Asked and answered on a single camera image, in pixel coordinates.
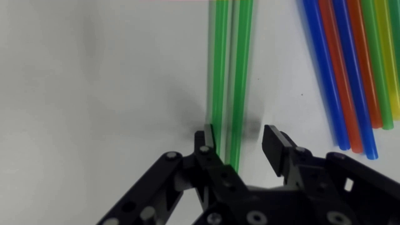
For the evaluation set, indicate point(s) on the yellow plastic straw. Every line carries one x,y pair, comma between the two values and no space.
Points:
387,41

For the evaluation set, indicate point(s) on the blue plastic straw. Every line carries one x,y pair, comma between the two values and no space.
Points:
357,82
329,82

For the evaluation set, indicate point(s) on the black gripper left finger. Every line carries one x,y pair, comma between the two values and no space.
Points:
206,157

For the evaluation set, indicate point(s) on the orange plastic straw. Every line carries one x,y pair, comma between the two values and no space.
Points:
344,82
366,62

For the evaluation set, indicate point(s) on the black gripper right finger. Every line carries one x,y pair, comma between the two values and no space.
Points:
282,157

